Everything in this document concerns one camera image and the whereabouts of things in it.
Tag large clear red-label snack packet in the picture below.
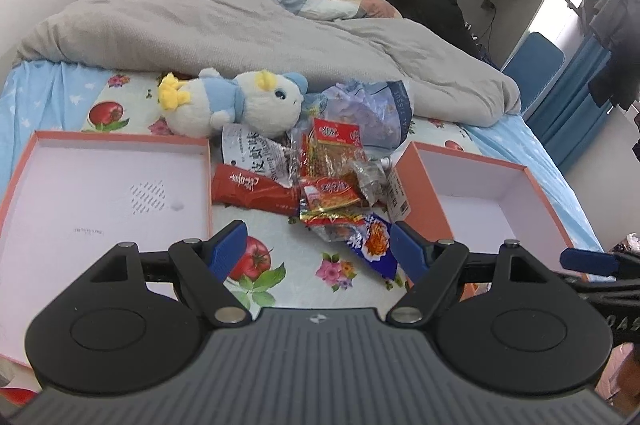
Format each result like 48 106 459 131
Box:
290 118 366 186

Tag dark red snack packet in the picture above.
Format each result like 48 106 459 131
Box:
211 164 303 216

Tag blue curtain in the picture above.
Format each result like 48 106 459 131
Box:
527 38 613 173

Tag white and blue plush toy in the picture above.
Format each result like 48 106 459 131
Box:
157 68 310 140

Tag blue chair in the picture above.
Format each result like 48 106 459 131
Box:
502 32 566 107

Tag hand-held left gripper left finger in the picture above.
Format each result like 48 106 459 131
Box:
87 220 253 328

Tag orange cardboard box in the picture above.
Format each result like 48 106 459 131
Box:
387 141 591 303

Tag white snack packet black print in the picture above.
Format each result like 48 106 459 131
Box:
221 124 301 188

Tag blue snack packet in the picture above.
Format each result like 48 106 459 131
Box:
320 212 407 281

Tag clear packet dark contents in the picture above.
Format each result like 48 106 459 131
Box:
350 158 391 207

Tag grey duvet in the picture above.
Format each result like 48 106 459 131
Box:
12 0 523 128

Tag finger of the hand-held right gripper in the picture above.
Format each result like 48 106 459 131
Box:
559 247 640 279

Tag left orange shallow box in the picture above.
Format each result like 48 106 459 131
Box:
0 131 215 371

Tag hanging dark clothes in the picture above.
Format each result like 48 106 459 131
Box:
587 0 640 108

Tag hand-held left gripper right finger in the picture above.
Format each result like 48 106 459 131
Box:
385 221 558 327

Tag fruit print bed mat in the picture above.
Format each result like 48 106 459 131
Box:
80 70 483 308

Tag small red yellow snack packet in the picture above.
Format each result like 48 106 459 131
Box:
300 175 362 211
299 200 368 229

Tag blue floral tissue pack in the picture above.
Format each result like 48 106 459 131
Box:
300 80 416 152

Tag blue star bed sheet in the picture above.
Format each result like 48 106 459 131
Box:
0 60 606 256

